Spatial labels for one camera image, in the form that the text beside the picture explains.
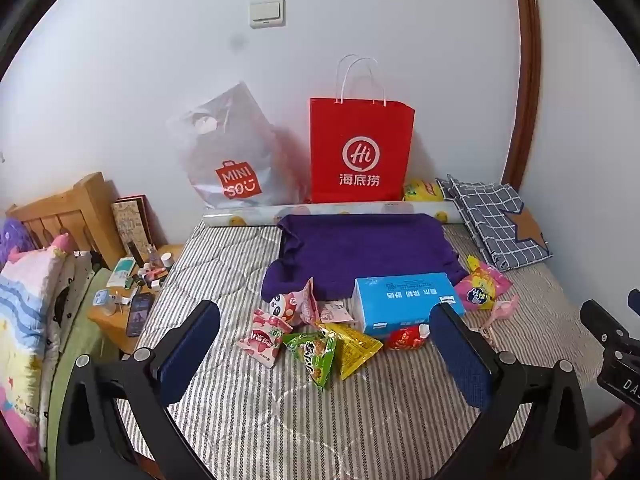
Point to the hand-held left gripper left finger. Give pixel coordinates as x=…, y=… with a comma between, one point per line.
x=192, y=345

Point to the wooden headboard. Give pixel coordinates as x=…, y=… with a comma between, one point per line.
x=65, y=215

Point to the clear plastic cup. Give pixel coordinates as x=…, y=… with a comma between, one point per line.
x=106, y=302

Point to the yellow snack packet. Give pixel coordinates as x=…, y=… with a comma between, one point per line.
x=356, y=349

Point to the grey checked star cloth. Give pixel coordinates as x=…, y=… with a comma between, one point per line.
x=495, y=220

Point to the white red lychee packet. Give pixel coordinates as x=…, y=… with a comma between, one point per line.
x=262, y=335

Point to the long printed roll pillow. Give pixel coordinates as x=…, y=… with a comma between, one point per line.
x=250, y=220

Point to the pink and yellow snack bag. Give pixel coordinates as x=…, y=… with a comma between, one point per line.
x=480, y=285

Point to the pink triangular snack packet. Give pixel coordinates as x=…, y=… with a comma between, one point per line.
x=334, y=312

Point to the person's right hand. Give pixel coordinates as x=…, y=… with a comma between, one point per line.
x=622, y=440

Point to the purple towel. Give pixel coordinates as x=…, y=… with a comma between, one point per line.
x=360, y=250

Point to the red paper bag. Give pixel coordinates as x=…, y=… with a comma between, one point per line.
x=360, y=150

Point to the colourful striped pillow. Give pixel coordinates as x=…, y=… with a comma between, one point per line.
x=25, y=330

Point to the wooden nightstand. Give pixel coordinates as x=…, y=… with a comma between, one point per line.
x=112, y=332

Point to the green blanket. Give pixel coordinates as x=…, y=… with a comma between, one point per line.
x=75, y=375

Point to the blue tissue pack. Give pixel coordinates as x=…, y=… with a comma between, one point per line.
x=400, y=305

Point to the green white tube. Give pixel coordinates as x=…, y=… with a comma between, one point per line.
x=120, y=271

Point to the black smartphone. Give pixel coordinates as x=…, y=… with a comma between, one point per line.
x=138, y=315

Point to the white light switch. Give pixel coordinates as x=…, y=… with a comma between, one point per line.
x=267, y=12

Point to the brown notebook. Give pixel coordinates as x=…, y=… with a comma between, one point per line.
x=132, y=225

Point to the yellow chip bag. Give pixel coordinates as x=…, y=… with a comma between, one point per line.
x=422, y=191

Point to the wooden door frame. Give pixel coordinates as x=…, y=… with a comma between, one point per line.
x=526, y=70

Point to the panda print snack packet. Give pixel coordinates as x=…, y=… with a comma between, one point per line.
x=295, y=305

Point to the red snack packet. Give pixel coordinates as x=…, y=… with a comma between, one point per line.
x=406, y=338

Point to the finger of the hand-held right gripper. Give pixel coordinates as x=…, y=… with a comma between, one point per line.
x=602, y=322

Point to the green snack packet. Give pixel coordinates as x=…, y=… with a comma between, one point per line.
x=311, y=354

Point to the purple plush toy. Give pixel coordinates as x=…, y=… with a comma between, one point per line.
x=15, y=240

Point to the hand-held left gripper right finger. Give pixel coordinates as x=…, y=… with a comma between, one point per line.
x=460, y=355

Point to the grey striped quilt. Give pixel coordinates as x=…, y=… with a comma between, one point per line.
x=250, y=435

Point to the white plastic shopping bag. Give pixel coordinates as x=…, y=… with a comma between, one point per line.
x=230, y=160

